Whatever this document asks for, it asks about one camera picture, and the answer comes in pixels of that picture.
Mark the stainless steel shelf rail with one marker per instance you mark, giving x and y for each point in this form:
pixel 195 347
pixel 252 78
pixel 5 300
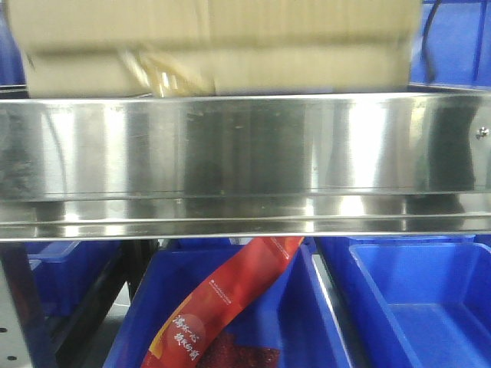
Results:
pixel 332 164

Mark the blue bin upper right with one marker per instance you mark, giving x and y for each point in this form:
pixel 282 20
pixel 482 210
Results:
pixel 452 47

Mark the red snack bag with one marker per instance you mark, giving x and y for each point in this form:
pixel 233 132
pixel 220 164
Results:
pixel 200 318

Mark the blue bin lower left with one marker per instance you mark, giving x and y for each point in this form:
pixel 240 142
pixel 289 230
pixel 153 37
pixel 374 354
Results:
pixel 65 271

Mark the brown cardboard carton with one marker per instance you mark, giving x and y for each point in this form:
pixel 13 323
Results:
pixel 199 48

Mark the blue bin upper left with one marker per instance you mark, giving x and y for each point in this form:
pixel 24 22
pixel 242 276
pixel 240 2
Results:
pixel 12 72

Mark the blue bin with red bag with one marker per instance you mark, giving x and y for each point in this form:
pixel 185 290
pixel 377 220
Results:
pixel 290 325

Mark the dark shelf frame post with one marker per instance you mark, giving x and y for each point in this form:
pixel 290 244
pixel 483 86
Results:
pixel 28 338

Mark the shelf rail screw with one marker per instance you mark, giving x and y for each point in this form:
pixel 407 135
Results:
pixel 482 133

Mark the empty blue bin lower right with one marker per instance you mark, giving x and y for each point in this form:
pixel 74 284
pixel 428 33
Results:
pixel 415 302

